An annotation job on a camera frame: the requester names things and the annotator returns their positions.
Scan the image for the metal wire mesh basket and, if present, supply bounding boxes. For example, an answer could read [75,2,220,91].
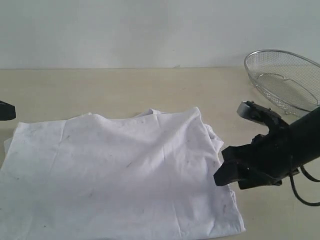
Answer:
[244,49,320,117]

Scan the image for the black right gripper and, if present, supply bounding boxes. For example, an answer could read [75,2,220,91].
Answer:
[213,124,300,190]

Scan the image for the white t-shirt red print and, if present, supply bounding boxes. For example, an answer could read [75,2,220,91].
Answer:
[0,107,245,240]

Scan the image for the black right camera cable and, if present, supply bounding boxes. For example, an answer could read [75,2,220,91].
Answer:
[288,164,320,207]

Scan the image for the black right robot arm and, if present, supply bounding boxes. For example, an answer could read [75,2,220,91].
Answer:
[213,108,320,190]

